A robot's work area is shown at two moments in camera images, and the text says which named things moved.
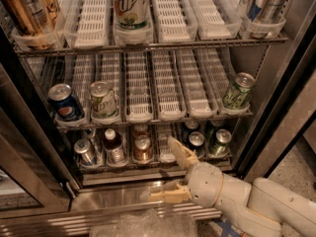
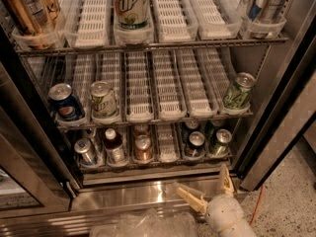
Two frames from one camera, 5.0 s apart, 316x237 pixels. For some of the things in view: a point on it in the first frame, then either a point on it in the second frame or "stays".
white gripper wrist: (203, 184) to (224, 212)
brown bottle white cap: (114, 147) stays
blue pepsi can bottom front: (197, 138) stays
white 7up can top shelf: (131, 7) stays
